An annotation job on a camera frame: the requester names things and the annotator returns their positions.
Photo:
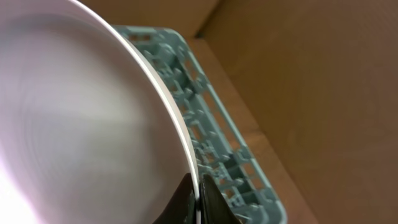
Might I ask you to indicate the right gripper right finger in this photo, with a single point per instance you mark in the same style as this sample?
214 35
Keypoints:
213 206

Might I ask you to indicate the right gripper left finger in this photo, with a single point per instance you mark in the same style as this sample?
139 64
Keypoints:
181 207

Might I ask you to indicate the grey dishwasher rack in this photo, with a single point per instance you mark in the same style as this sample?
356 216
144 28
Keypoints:
238 183

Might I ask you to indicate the pink plate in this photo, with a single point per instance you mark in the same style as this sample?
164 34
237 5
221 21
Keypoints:
89 131

